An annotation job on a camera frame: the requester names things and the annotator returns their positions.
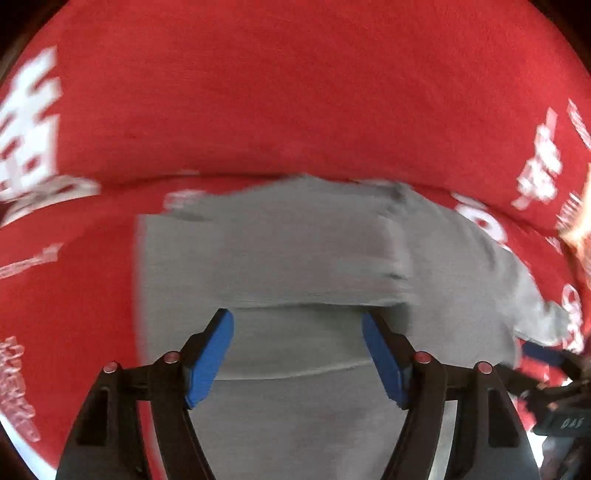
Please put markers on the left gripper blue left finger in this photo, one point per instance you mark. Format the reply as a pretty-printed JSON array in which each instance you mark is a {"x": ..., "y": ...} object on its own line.
[{"x": 106, "y": 441}]

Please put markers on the grey knit sweater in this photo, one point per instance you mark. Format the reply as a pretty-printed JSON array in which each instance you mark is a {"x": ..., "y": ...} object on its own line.
[{"x": 297, "y": 262}]

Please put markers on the red printed bed blanket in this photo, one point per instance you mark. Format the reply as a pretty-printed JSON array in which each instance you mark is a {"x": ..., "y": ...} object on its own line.
[{"x": 70, "y": 276}]

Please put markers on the red printed pillow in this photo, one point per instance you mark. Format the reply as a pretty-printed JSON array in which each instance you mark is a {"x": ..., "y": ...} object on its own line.
[{"x": 483, "y": 98}]

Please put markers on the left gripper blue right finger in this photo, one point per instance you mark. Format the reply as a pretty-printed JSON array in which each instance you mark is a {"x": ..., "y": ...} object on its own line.
[{"x": 489, "y": 440}]

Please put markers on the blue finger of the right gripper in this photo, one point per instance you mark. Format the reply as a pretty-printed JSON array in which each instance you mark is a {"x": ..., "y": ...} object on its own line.
[
  {"x": 543, "y": 354},
  {"x": 575, "y": 367}
]

